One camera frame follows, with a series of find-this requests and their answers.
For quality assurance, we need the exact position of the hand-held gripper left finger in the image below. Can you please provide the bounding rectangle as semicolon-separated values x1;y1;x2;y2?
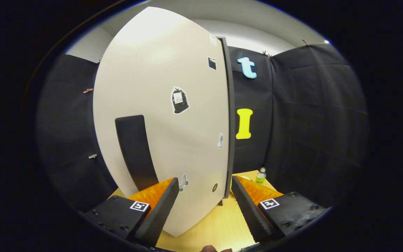
84;177;180;247

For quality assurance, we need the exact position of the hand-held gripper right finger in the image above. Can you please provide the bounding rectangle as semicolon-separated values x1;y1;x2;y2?
231;175;330;243

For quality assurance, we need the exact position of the black door handle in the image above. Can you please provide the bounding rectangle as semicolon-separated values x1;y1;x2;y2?
115;115;159;191

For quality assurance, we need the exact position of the grey shoe cabinet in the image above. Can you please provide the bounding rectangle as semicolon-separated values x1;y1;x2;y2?
217;36;236;206

